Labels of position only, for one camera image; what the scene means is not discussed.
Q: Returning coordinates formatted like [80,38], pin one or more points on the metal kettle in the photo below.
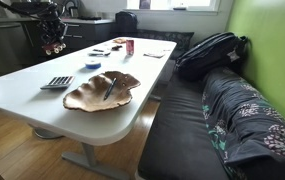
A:
[71,10]

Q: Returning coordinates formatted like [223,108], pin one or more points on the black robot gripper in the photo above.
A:
[53,26]

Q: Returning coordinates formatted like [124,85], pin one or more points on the black backpack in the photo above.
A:
[212,53]

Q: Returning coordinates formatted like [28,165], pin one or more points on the small object on windowsill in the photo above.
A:
[179,8]

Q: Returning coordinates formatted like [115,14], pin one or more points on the grey desk calculator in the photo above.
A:
[58,82]

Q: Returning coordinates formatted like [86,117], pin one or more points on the dark grey seat cushion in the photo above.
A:
[178,133]

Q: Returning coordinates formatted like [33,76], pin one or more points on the blue and white tape roll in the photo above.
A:
[93,64]

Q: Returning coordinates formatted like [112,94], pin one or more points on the white framed window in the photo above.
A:
[172,4]

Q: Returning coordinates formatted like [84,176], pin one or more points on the brown wooden leaf bowl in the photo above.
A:
[88,95]

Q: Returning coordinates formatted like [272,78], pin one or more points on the orange snack packet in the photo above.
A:
[119,40]

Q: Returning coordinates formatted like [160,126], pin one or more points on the dark blue bag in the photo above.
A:
[126,21]

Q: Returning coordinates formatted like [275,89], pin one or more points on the grey table leg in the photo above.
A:
[90,160]

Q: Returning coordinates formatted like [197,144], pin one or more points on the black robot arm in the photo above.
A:
[32,6]

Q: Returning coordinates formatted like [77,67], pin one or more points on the white paper sheet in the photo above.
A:
[154,54]

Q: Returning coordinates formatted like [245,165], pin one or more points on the dark floral back cushion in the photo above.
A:
[248,120]

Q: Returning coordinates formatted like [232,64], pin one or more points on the black sunglasses with red lenses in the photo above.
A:
[110,88]

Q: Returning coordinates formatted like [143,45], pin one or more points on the round grey table base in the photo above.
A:
[45,133]

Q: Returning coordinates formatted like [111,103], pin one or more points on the dark snack packet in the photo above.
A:
[116,47]

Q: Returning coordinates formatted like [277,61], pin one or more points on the red soda can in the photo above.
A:
[130,47]

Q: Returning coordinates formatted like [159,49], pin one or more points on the dark floral long cushion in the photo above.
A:
[168,41]

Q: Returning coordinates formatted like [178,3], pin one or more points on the dark kitchen cabinet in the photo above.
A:
[12,40]

